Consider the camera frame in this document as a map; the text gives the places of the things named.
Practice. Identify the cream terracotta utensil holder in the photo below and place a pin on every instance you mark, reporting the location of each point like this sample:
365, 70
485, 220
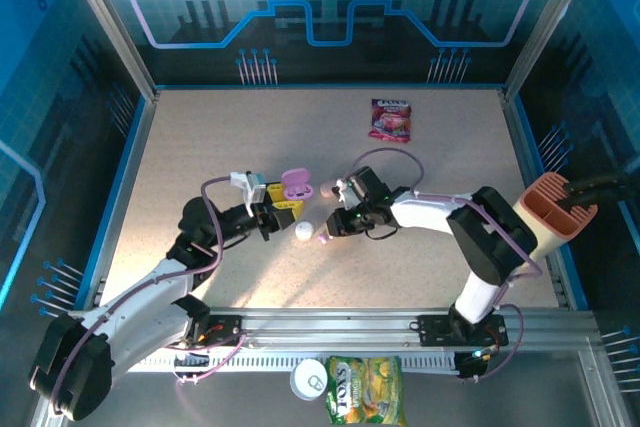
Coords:
537, 197

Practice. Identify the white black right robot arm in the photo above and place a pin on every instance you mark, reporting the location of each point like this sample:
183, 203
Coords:
425, 209

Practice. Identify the mauve purple earbud charging case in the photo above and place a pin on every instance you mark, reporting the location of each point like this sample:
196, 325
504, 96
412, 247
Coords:
295, 179

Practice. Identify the aluminium table side rail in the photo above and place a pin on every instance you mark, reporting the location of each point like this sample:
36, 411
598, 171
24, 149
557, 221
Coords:
520, 147
135, 162

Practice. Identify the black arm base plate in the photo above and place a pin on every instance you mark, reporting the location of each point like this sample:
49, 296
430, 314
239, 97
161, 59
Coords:
435, 329
225, 324

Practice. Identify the grey metal shelf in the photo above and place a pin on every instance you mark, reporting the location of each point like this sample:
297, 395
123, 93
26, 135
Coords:
200, 397

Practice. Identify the aluminium front mounting rail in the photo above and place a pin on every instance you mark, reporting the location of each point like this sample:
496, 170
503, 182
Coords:
325, 327

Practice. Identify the red candy bag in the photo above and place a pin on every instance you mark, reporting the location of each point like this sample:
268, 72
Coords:
390, 119

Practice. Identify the silver pull-tab tin can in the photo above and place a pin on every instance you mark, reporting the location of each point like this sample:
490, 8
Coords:
308, 381

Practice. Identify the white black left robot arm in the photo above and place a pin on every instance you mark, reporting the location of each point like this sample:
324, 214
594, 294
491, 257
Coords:
150, 287

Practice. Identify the aluminium frame post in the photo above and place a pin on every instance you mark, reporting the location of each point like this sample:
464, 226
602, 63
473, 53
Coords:
550, 17
108, 17

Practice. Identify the green yellow candy bag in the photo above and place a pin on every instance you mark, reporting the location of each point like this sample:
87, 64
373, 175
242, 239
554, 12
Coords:
365, 392

